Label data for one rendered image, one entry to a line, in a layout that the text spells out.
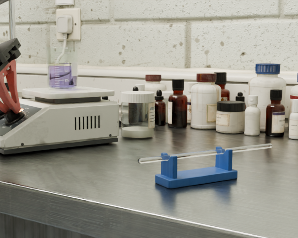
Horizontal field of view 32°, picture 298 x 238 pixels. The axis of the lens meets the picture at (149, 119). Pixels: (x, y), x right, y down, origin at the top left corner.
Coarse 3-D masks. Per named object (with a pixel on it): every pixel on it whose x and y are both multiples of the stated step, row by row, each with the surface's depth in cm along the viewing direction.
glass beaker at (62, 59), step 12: (48, 48) 84; (60, 48) 84; (72, 48) 84; (48, 60) 85; (60, 60) 84; (72, 60) 85; (48, 72) 85; (60, 72) 84; (72, 72) 85; (48, 84) 86; (60, 84) 84; (72, 84) 85
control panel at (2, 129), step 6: (24, 108) 82; (30, 108) 81; (36, 108) 80; (30, 114) 78; (0, 120) 82; (24, 120) 77; (0, 126) 79; (6, 126) 78; (12, 126) 77; (0, 132) 77; (6, 132) 76
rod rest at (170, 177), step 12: (216, 156) 65; (228, 156) 63; (168, 168) 59; (204, 168) 64; (216, 168) 64; (228, 168) 63; (156, 180) 61; (168, 180) 58; (180, 180) 59; (192, 180) 60; (204, 180) 61; (216, 180) 62
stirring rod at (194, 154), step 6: (258, 144) 67; (264, 144) 67; (270, 144) 67; (210, 150) 63; (216, 150) 63; (222, 150) 63; (234, 150) 64; (240, 150) 65; (246, 150) 65; (156, 156) 59; (162, 156) 59; (168, 156) 59; (180, 156) 60; (186, 156) 61; (192, 156) 61; (198, 156) 62; (138, 162) 58; (144, 162) 58
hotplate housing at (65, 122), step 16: (48, 112) 78; (64, 112) 80; (80, 112) 82; (96, 112) 83; (112, 112) 85; (16, 128) 76; (32, 128) 77; (48, 128) 79; (64, 128) 80; (80, 128) 82; (96, 128) 84; (112, 128) 85; (0, 144) 75; (16, 144) 76; (32, 144) 77; (48, 144) 79; (64, 144) 81; (80, 144) 82
